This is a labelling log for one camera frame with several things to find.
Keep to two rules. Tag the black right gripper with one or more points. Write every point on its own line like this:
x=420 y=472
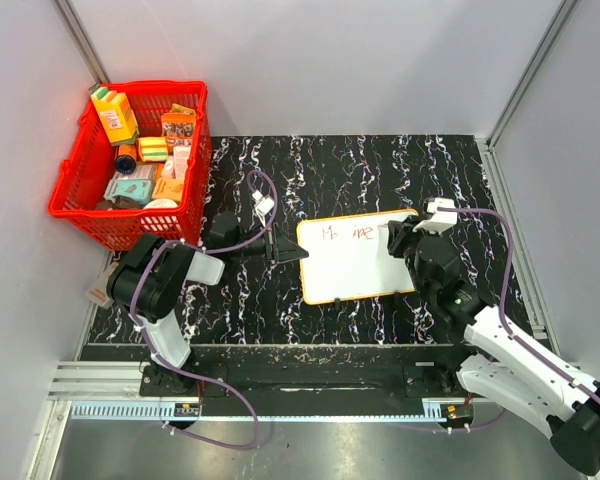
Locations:
x=398 y=231

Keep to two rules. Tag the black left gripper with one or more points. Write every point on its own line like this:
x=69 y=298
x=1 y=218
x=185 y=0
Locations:
x=282 y=249

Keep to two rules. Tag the white board with orange frame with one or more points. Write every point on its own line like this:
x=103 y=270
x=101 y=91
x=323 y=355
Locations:
x=348 y=258

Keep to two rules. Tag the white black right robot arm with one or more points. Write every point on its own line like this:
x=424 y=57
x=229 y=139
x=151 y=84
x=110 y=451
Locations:
x=494 y=357

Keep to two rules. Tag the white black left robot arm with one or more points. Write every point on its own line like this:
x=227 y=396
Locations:
x=148 y=281

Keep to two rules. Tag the orange small packet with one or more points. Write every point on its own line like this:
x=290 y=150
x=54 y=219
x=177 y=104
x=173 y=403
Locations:
x=169 y=188

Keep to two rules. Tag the pink white carton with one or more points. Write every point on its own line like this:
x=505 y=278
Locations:
x=177 y=163

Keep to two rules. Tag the teal snack box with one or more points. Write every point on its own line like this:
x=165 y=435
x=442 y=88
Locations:
x=139 y=191

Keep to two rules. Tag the orange snack box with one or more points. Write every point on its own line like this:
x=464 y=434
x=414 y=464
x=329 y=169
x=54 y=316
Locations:
x=178 y=125

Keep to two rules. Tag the yellow green sponge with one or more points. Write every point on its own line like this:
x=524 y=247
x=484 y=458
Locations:
x=152 y=149

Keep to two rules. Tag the red plastic shopping basket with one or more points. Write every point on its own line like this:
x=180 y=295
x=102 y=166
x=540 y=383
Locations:
x=84 y=175

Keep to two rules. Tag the orange black bottle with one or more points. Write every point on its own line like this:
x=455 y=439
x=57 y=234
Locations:
x=126 y=159

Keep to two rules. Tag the pink white small box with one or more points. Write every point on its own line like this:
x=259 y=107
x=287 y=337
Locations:
x=97 y=293

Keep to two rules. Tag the yellow juice carton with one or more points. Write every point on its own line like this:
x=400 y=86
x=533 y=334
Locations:
x=116 y=115

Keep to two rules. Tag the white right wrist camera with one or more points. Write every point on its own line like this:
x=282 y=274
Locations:
x=440 y=216

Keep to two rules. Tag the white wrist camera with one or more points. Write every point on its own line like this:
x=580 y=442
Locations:
x=440 y=216
x=263 y=205

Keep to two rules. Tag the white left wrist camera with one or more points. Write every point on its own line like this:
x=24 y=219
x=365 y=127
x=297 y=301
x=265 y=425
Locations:
x=263 y=205

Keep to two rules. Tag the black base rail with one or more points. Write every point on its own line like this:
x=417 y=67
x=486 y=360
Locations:
x=412 y=371

